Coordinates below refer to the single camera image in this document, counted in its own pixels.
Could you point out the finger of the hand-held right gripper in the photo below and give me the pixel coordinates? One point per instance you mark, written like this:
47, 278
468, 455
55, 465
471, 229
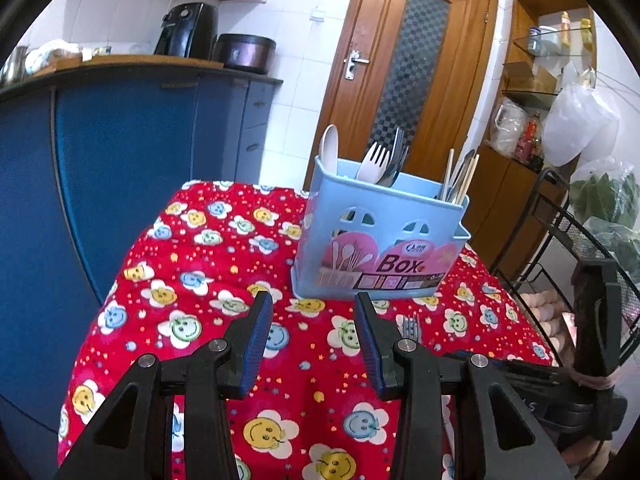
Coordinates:
540, 377

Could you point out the wooden door with glass pane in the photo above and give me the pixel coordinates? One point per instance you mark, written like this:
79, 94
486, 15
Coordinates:
350, 125

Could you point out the blue base cabinet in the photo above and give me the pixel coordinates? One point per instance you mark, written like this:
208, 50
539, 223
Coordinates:
125, 135

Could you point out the wooden chopstick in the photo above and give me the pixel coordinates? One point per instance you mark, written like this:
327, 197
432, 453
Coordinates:
469, 177
449, 170
461, 180

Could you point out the cardboard box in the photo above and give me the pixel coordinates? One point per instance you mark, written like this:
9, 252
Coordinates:
525, 77

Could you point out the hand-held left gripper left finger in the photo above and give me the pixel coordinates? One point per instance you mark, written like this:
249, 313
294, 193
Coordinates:
257, 340

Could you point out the metal pot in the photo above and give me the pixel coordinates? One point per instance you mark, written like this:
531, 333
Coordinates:
15, 67

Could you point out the white cloth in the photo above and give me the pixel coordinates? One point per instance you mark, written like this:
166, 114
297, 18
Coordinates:
50, 52

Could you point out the red flower print tablecloth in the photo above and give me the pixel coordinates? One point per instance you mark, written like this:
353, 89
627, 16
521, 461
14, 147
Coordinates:
200, 260

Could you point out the dark rice cooker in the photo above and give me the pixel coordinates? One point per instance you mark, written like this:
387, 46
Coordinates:
245, 52

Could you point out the yellow bottle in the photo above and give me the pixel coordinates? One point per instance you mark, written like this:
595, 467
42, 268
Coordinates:
586, 35
565, 27

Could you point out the clear plastic bag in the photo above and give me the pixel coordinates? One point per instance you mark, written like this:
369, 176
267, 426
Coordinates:
510, 127

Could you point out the wooden shelf cabinet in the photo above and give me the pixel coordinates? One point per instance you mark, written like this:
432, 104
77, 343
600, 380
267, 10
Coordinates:
505, 200

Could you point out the blue plastic utensil holder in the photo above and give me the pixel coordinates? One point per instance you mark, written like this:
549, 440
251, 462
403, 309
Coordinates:
350, 195

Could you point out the white plastic bag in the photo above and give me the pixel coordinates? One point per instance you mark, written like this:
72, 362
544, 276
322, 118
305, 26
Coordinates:
575, 120

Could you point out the bag of green vegetables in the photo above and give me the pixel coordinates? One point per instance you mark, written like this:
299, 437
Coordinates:
600, 195

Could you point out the pile of eggs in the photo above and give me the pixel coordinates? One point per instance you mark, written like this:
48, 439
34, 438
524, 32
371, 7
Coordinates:
542, 310

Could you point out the person's right hand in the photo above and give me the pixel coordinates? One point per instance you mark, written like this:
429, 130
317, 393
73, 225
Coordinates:
592, 462

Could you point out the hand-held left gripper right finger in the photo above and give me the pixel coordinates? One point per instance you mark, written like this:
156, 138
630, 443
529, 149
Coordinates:
369, 350

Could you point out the glass jar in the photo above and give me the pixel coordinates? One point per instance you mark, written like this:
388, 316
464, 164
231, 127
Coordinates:
540, 40

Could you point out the white plastic fork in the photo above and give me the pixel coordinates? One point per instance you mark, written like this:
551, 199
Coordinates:
372, 165

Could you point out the white wall switch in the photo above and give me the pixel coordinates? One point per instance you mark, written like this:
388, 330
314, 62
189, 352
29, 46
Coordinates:
317, 15

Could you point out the white plastic spoon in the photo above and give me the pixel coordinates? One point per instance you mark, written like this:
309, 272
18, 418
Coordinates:
329, 145

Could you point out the black air fryer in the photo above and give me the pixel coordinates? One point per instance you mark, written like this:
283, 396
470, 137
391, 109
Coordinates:
187, 30

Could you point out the red bottle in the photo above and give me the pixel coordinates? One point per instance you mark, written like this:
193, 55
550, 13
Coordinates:
530, 142

